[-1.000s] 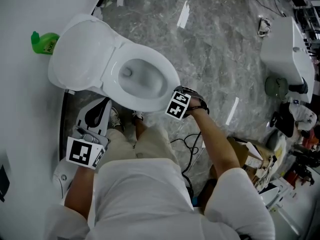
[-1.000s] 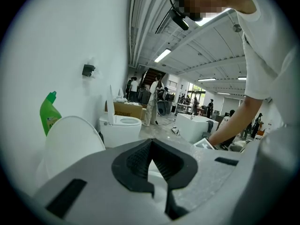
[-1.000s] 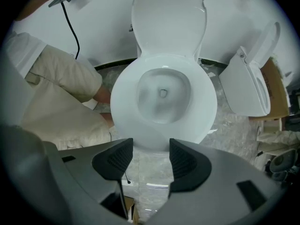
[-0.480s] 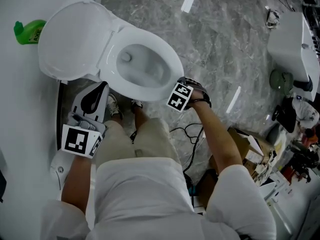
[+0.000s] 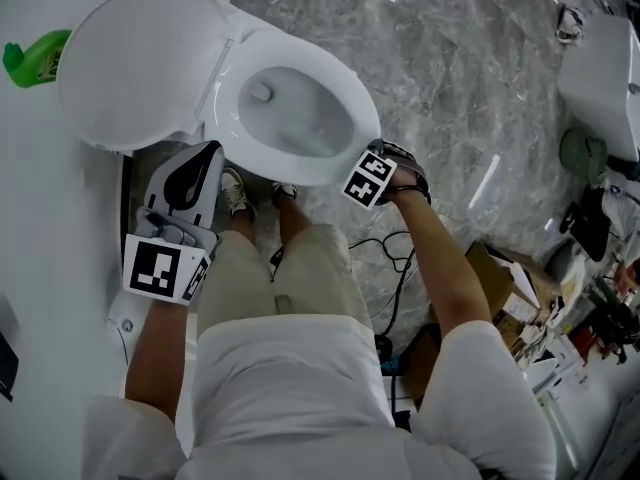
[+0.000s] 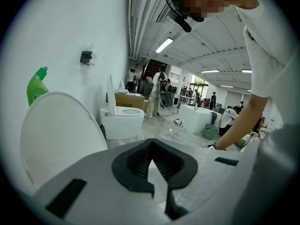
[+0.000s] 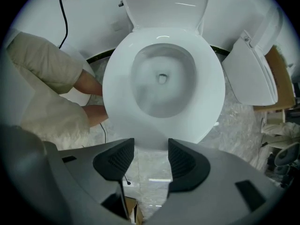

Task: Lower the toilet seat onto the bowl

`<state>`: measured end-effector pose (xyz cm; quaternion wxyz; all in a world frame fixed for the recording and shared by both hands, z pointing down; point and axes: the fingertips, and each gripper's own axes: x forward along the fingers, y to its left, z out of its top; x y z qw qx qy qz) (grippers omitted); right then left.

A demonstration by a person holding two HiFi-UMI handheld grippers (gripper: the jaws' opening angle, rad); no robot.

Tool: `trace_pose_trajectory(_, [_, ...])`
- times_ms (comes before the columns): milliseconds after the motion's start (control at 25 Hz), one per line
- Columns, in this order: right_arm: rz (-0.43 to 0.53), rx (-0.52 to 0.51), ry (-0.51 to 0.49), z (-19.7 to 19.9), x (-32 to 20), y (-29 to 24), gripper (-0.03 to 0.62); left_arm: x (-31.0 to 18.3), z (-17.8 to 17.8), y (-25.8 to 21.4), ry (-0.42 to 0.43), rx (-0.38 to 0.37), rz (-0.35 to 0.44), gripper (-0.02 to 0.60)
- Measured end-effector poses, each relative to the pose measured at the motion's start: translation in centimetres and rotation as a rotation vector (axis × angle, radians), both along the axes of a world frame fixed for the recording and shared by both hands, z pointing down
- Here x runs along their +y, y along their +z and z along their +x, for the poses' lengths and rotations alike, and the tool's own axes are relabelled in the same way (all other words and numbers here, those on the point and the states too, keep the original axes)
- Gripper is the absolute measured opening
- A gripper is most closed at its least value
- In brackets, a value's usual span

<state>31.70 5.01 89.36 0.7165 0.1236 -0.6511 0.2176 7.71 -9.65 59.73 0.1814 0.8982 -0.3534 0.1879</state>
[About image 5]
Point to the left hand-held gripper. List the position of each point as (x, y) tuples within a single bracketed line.
[(155, 268)]

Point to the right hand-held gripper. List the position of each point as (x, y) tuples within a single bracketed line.
[(370, 178)]

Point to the white plastic toilet lid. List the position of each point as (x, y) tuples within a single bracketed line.
[(140, 58)]

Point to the person's left forearm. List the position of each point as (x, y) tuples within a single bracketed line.
[(155, 358)]

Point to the person's right forearm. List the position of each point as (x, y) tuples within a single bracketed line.
[(440, 268)]

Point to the white toilet bowl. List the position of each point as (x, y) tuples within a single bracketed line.
[(310, 48)]

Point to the white sneaker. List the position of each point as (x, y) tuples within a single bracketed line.
[(237, 193), (284, 193)]

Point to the person's left leg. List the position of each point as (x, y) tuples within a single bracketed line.
[(242, 224)]

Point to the person's leg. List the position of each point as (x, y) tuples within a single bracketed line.
[(292, 215), (242, 224)]

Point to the person's right leg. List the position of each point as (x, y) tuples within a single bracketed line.
[(292, 215)]

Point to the person's beige shorts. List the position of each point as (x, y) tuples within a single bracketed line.
[(310, 268)]

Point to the brown cardboard box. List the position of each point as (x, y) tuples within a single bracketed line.
[(492, 273)]

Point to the green plastic bottle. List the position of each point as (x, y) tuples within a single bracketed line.
[(35, 63)]

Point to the green helmet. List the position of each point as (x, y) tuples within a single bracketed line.
[(577, 155)]

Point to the person's white shirt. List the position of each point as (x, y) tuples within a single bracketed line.
[(280, 393)]

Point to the black bag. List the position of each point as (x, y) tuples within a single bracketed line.
[(592, 228)]

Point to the black wall paper holder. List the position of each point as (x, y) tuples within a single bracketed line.
[(7, 363)]

